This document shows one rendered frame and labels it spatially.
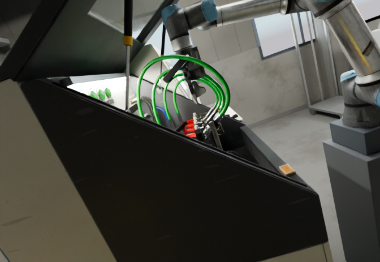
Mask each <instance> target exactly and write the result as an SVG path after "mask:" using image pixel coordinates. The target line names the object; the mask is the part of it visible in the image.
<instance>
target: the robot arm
mask: <svg viewBox="0 0 380 262"><path fill-rule="evenodd" d="M307 11H311V12H312V14H313V16H314V17H315V18H316V19H322V20H323V21H324V22H325V24H326V25H327V27H328V29H329V30H330V32H331V34H332V35H333V37H334V39H335V40H336V42H337V43H338V45H339V46H340V48H341V50H342V51H343V53H344V55H345V56H346V57H347V59H348V61H349V63H350V64H351V66H352V67H353V69H354V70H351V71H348V72H345V73H343V74H341V76H340V81H341V82H340V83H341V85H342V92H343V99H344V112H343V116H342V123H343V124H344V125H345V126H348V127H353V128H369V127H376V126H380V47H379V45H378V43H377V41H376V40H375V38H374V36H373V34H372V33H371V31H370V29H369V28H368V26H367V24H366V22H365V21H364V19H363V17H362V16H361V14H360V12H359V11H358V9H357V7H356V5H355V4H354V2H353V0H241V1H237V2H232V3H228V4H225V5H220V6H216V4H215V1H214V0H201V1H199V2H197V3H194V4H192V5H190V6H187V7H185V8H181V7H180V5H179V4H173V5H169V6H167V7H165V8H164V9H163V10H162V18H163V22H164V26H165V27H166V30H167V34H168V36H169V39H170V42H171V46H172V48H173V51H174V53H175V54H179V55H189V56H190V57H194V58H197V59H199V60H201V58H200V54H199V52H198V48H197V47H194V48H193V47H192V41H191V38H190V36H189V32H188V31H189V30H191V29H194V28H198V29H199V30H201V31H207V30H208V29H210V28H214V27H219V26H222V25H228V24H232V23H237V22H242V21H246V20H251V19H255V18H261V17H264V16H269V15H274V14H279V13H280V14H281V15H287V14H293V13H298V12H307ZM180 68H181V70H182V72H183V75H184V78H185V81H186V82H187V84H188V86H189V90H190V92H191V95H192V98H193V101H194V102H195V103H196V104H198V100H197V98H198V97H200V96H201V95H203V94H204V93H205V92H206V89H205V88H204V87H202V86H199V85H198V83H197V81H193V82H191V80H195V79H200V78H202V77H204V76H206V72H205V68H204V67H203V66H201V65H199V64H197V63H194V62H191V61H187V60H183V59H179V60H178V61H177V62H176V63H175V65H174V66H173V67H172V68H171V70H170V71H169V72H167V73H165V74H164V76H163V81H164V82H165V83H168V82H171V81H172V80H173V76H174V75H175V74H176V73H177V72H178V71H179V69H180ZM193 86H194V88H193Z"/></svg>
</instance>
